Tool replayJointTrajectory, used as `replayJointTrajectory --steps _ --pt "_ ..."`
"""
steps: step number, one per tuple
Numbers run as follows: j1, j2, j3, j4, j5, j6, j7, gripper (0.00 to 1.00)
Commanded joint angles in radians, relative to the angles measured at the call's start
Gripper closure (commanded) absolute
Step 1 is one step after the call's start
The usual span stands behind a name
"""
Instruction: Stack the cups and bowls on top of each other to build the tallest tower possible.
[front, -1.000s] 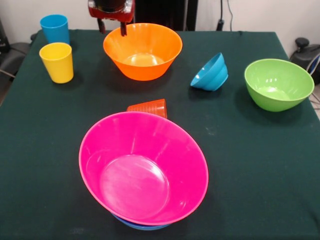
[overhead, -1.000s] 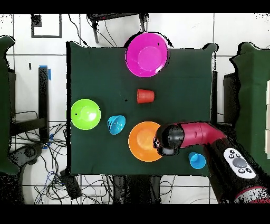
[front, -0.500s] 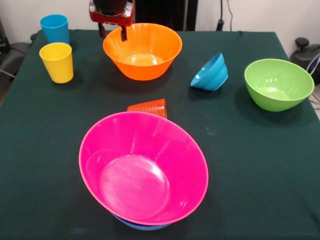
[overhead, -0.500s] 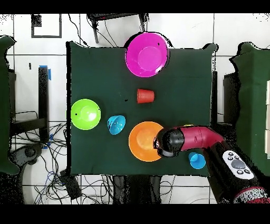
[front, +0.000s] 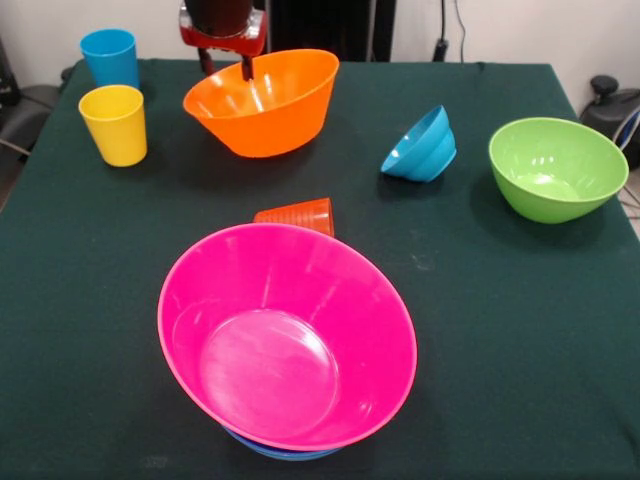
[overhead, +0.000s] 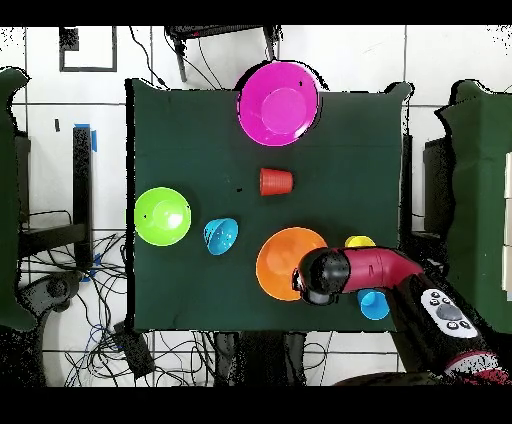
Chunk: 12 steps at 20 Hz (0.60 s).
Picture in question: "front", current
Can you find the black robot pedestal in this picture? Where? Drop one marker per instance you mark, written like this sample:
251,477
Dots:
325,25

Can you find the magenta pink plastic bowl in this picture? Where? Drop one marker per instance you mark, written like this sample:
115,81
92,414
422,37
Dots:
350,325

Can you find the lime green plastic bowl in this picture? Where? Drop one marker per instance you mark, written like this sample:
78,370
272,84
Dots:
565,175

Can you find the orange plastic bowl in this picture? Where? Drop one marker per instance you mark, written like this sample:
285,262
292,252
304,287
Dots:
270,130

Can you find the small cyan plastic bowl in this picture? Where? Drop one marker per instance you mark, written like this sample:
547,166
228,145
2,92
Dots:
425,150

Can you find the gray pedestal foot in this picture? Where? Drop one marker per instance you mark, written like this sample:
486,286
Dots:
607,120
30,110

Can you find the red-orange plastic cup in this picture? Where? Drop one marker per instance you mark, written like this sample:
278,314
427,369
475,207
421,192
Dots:
300,215

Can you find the yellow plastic cup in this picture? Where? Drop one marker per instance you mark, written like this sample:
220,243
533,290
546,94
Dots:
117,130

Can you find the dark green tablecloth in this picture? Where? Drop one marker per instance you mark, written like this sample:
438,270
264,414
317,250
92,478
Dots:
500,350

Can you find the large blue plastic bowl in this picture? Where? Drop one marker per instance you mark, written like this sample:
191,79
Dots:
300,454

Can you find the light blue plastic cup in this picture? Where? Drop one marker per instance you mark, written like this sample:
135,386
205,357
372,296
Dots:
110,55

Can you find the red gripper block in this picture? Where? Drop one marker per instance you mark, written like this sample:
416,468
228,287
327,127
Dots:
225,42

